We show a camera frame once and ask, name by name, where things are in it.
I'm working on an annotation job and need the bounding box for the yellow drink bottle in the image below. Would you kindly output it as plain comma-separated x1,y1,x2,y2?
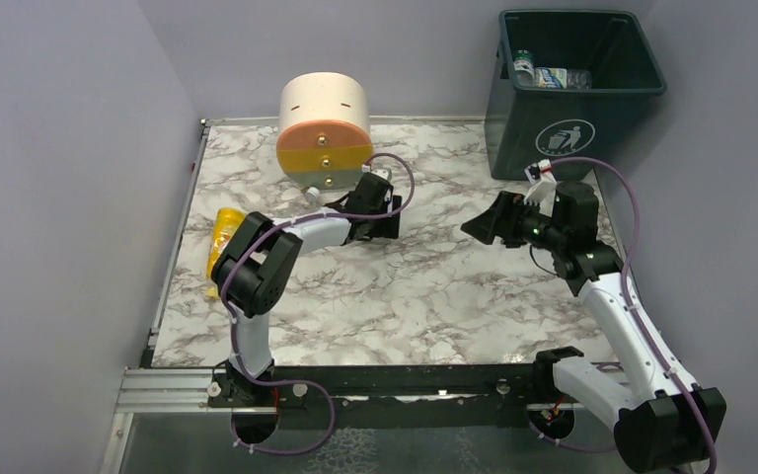
205,207,246,299

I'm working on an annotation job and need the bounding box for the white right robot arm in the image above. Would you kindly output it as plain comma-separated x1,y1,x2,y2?
461,182,726,473

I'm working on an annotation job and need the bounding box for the black front mounting rail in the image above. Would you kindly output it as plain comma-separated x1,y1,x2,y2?
206,362,554,430

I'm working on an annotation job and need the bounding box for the clear bottle green-white label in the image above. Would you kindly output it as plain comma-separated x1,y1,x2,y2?
534,67,592,90

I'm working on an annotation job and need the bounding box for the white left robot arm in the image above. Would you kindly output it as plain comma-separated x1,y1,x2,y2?
209,169,403,394

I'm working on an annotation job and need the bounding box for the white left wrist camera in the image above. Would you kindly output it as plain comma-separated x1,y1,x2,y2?
361,166,393,182

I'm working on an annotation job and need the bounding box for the crushed clear bottle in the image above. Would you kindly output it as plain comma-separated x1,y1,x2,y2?
303,187,340,206

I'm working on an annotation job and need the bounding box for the round pastel drawer cabinet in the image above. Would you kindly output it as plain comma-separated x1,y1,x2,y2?
275,72,374,191

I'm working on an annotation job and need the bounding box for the clear bottle green cap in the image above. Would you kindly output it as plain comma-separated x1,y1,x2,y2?
512,49,535,88

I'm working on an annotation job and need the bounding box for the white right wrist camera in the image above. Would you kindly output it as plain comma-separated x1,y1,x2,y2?
524,159,558,204

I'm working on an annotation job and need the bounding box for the dark green trash bin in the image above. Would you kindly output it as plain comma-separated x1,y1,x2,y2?
485,9,666,181

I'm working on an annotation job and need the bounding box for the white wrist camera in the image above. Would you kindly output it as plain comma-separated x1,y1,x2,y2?
361,166,393,182
524,159,558,204

